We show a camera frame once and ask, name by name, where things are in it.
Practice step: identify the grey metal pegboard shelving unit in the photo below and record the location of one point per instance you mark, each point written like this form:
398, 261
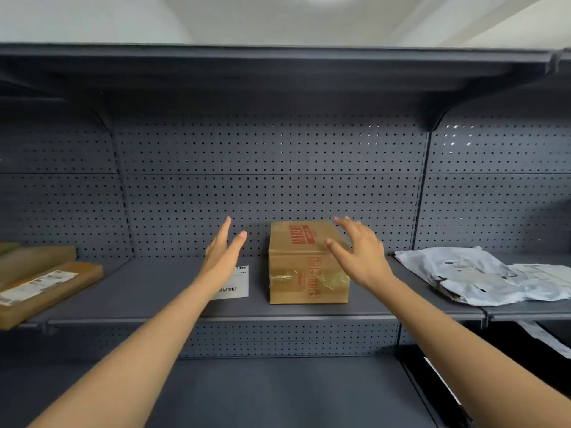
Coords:
267, 151

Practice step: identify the large white plastic mailer bag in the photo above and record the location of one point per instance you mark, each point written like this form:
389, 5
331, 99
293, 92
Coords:
464, 274

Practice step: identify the white printed packet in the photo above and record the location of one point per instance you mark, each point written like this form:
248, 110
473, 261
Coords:
546, 338

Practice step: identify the person's left thumb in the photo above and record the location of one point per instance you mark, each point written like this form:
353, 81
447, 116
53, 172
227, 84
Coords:
236, 245

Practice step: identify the small white plastic mailer bag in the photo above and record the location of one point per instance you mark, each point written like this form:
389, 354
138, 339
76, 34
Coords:
546, 280

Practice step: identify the white barcode label sheet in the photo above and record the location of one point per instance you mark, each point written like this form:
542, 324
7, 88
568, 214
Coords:
238, 283

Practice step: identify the person's right hand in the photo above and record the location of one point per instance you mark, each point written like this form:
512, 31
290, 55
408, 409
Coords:
366, 258

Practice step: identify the person's right thumb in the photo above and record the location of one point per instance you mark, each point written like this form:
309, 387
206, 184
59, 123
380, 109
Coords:
337, 250

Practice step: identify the person's right forearm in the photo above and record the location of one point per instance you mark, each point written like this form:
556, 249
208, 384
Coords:
455, 347

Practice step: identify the person's left forearm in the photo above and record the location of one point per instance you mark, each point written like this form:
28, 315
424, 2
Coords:
134, 356

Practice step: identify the flat brown parcel with label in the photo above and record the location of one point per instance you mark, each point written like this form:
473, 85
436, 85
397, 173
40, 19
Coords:
49, 289

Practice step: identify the taped brown cardboard box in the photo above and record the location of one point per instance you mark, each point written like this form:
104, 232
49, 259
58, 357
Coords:
294, 267

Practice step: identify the person's left hand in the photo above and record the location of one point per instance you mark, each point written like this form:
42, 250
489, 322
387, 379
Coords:
218, 258

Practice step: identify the plain flat brown parcel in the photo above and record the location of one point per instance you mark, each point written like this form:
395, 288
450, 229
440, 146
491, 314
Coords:
40, 258

